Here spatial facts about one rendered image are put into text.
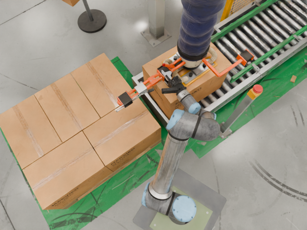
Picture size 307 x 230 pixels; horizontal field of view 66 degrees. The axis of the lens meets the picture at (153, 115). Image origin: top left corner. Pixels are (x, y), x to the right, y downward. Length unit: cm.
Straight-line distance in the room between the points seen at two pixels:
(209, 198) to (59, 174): 125
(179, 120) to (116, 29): 247
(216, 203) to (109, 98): 130
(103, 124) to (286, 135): 200
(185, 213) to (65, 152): 120
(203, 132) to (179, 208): 57
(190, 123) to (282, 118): 204
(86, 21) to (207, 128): 276
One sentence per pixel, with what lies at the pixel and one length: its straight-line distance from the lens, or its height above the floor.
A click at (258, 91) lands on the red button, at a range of 186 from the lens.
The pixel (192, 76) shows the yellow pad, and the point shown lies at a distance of 188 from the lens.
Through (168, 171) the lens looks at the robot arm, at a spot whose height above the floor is 125.
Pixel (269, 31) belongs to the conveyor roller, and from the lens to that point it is 289.
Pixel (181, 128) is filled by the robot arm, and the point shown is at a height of 149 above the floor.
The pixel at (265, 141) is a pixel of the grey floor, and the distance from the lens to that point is 291.
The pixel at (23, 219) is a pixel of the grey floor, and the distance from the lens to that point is 294.
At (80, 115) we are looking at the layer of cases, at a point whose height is 54.
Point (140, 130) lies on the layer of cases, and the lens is 215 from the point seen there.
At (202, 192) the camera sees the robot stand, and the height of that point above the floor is 75.
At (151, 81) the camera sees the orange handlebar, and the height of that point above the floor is 109.
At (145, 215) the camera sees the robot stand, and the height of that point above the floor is 75.
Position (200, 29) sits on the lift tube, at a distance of 148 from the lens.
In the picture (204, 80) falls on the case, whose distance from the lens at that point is 190.
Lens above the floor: 259
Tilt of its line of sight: 69 degrees down
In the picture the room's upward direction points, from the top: 5 degrees counter-clockwise
